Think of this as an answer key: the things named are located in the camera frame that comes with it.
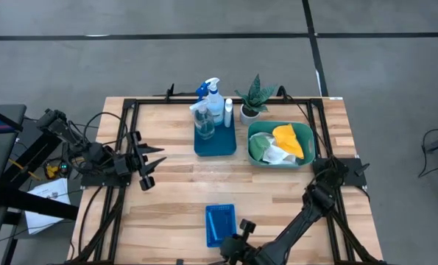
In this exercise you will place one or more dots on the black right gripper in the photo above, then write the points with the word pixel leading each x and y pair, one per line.
pixel 240 252

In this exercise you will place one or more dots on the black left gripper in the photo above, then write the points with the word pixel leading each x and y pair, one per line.
pixel 126 163

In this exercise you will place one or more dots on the white cloth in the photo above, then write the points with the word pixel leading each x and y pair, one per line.
pixel 277 154

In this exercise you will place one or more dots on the green oval cloth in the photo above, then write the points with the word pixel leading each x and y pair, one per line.
pixel 258 147

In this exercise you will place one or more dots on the white blue-trigger spray bottle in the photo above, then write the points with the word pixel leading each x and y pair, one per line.
pixel 215 105

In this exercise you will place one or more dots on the white blue-printed tube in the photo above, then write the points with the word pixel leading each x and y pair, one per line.
pixel 228 114

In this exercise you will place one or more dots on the yellow oval cloth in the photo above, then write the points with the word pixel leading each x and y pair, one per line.
pixel 288 141

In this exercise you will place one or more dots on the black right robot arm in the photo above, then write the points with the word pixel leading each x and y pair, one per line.
pixel 314 206

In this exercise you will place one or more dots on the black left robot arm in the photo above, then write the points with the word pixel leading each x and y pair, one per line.
pixel 86 151

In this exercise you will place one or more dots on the blue slotted plastic basket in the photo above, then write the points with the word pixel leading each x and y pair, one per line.
pixel 208 241

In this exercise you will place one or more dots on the dark teal rectangular tray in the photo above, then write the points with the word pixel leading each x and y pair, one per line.
pixel 218 147

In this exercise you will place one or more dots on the black box with green light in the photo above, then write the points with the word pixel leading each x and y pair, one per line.
pixel 64 170

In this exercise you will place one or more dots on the white paper sheets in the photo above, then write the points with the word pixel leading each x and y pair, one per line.
pixel 53 189

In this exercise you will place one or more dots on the teal plastic tub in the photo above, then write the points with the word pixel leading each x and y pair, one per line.
pixel 308 140

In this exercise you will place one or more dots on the snake plant in white pot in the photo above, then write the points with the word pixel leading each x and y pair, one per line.
pixel 253 106

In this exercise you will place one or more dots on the black metal table frame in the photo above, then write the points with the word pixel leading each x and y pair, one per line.
pixel 148 100

